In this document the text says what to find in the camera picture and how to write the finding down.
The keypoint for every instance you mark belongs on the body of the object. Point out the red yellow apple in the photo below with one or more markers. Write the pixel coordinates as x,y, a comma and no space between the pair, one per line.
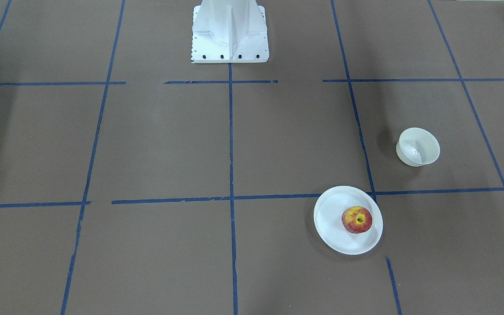
357,220

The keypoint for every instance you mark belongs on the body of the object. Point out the white round plate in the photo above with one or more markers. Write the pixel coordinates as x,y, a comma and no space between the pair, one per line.
328,219

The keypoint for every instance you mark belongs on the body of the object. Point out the white plastic bowl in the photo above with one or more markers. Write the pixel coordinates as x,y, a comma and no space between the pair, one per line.
417,147

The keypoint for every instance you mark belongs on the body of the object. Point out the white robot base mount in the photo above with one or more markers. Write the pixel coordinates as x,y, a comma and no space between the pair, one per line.
229,31

